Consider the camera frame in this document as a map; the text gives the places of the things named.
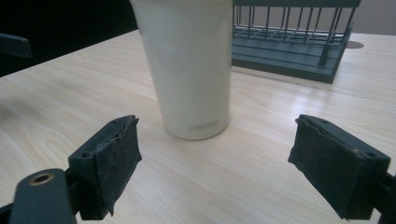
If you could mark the white cup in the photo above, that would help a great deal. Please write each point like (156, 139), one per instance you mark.
(190, 65)

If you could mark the dark chair armrest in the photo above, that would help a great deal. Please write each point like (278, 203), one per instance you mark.
(14, 45)

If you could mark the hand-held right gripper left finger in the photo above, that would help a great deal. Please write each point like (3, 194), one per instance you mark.
(106, 165)

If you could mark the grey round table grommet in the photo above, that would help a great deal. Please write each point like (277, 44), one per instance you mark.
(355, 44)

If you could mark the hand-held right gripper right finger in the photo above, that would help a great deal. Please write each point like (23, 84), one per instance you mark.
(339, 165)

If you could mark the dark green dish rack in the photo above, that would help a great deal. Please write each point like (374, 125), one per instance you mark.
(289, 43)

